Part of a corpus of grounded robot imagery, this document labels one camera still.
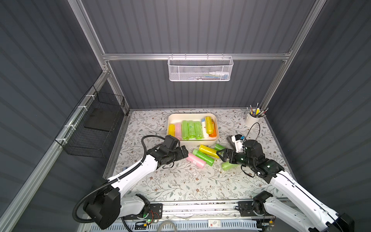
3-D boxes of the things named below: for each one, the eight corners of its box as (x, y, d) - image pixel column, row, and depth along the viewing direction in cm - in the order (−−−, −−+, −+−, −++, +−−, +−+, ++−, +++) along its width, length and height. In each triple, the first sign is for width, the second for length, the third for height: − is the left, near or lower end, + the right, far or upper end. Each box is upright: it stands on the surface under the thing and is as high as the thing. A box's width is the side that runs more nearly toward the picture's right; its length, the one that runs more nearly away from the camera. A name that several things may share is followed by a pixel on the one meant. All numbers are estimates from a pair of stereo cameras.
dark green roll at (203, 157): (191, 154, 96) (191, 152, 94) (194, 149, 98) (195, 147, 96) (211, 166, 90) (212, 164, 88) (214, 161, 93) (215, 159, 90)
